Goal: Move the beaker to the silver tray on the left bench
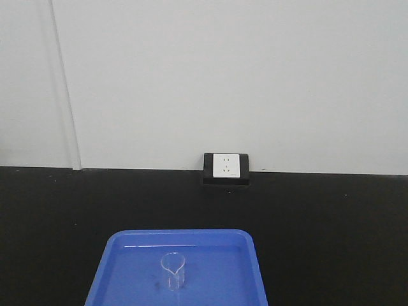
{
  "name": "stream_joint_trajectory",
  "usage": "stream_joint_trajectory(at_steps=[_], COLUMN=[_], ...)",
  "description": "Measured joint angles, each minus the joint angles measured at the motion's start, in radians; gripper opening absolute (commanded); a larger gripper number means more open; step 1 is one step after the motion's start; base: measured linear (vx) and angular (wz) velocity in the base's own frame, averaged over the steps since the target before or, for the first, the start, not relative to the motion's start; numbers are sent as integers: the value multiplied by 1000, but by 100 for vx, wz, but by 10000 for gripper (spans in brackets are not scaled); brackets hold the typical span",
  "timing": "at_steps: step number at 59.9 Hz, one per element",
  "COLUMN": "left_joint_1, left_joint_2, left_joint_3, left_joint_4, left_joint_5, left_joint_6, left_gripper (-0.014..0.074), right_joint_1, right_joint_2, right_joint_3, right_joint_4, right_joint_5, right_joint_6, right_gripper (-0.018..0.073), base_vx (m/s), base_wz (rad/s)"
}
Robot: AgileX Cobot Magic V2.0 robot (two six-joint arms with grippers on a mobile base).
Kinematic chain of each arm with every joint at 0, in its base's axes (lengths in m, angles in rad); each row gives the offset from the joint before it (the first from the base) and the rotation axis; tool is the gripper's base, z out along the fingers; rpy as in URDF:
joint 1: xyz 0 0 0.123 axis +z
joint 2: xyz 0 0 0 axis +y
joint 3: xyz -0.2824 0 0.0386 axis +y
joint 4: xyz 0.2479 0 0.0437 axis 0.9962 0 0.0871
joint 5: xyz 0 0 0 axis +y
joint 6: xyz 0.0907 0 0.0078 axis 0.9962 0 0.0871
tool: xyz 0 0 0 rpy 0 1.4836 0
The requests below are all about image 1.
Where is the black socket housing box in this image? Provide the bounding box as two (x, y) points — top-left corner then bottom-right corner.
(202, 153), (249, 186)

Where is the blue plastic tray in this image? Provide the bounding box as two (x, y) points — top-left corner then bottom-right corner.
(85, 229), (268, 305)

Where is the clear glass beaker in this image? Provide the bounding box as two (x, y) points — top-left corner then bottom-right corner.
(160, 252), (186, 291)

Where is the white wall power socket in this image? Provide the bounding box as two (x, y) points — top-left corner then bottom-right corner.
(213, 153), (240, 179)

